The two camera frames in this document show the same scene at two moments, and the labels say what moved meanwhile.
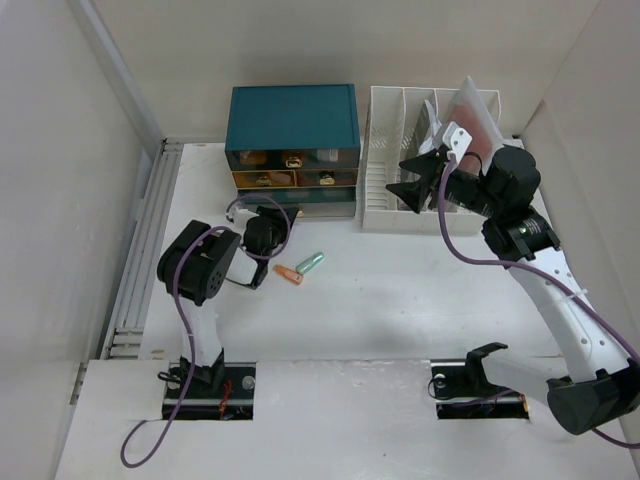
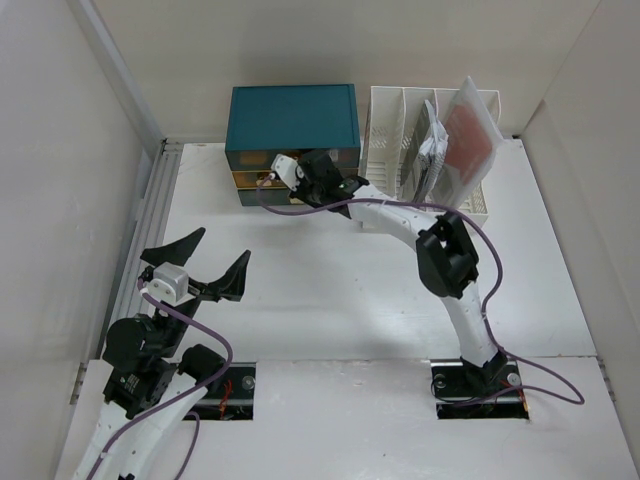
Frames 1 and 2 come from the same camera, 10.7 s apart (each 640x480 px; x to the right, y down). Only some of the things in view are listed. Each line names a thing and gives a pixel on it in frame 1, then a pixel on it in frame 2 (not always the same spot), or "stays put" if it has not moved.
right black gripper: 415,193 to 300,194
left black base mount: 222,391 stays put
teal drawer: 258,160 stays put
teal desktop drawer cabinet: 298,143 stays put
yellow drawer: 264,178 stays put
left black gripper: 281,219 to 229,285
